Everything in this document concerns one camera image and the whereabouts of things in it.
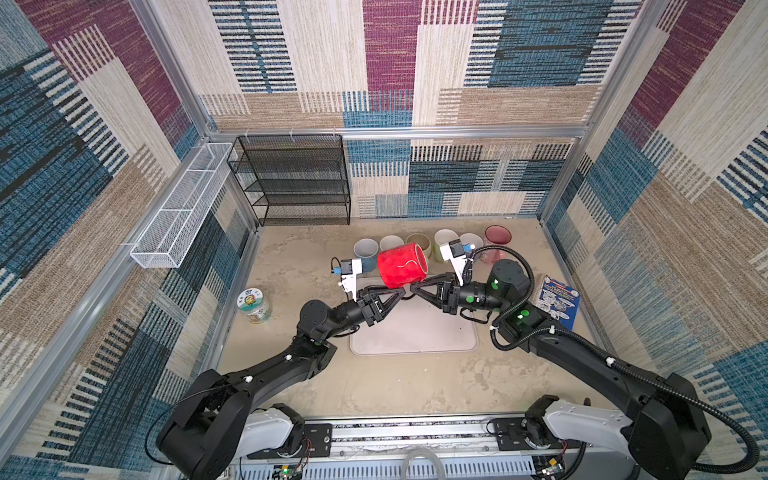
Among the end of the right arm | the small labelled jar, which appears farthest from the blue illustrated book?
the small labelled jar

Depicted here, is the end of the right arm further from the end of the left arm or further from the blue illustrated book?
the blue illustrated book

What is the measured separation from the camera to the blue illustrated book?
93 cm

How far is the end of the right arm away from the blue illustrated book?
45cm

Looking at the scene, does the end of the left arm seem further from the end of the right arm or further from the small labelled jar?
the small labelled jar

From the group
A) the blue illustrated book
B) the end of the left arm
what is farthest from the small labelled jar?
the blue illustrated book

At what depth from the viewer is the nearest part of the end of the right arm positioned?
24.0 inches

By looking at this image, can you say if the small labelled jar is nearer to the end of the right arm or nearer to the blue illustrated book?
the end of the right arm

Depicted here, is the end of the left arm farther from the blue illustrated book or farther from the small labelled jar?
the blue illustrated book
